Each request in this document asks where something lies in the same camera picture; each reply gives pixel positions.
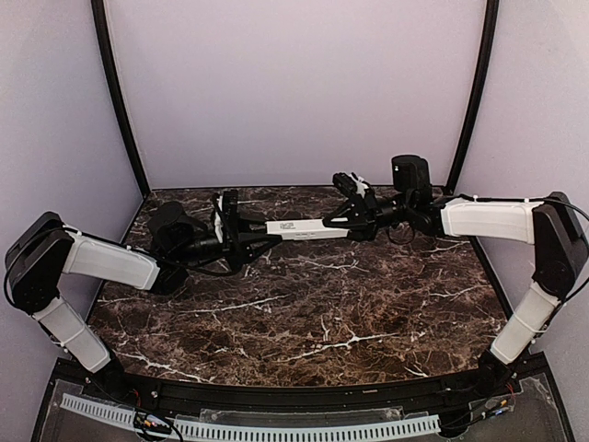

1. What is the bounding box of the white slotted cable duct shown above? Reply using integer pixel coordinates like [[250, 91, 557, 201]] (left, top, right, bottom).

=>
[[60, 393, 441, 441]]

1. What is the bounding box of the black frame post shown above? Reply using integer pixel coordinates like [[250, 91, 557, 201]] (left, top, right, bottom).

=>
[[445, 0, 500, 194], [90, 0, 151, 198]]

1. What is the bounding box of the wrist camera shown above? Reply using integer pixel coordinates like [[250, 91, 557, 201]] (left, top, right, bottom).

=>
[[212, 189, 238, 243], [332, 172, 374, 198]]

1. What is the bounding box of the white remote control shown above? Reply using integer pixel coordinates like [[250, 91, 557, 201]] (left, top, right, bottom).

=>
[[265, 219, 349, 241]]

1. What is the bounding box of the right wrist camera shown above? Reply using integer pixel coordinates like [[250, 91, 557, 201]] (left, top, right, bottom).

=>
[[332, 172, 374, 198]]

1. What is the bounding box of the left black frame post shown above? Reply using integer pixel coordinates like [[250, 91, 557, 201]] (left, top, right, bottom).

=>
[[90, 0, 151, 198]]

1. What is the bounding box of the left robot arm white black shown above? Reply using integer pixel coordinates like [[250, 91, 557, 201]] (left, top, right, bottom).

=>
[[3, 195, 284, 377]]

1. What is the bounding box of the right black frame post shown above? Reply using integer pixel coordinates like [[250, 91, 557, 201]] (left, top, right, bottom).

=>
[[445, 0, 500, 194]]

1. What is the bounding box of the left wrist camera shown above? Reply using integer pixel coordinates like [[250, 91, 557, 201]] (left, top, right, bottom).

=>
[[212, 189, 238, 243]]

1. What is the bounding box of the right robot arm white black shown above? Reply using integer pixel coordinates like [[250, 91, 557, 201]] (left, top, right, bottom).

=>
[[322, 155, 588, 366]]

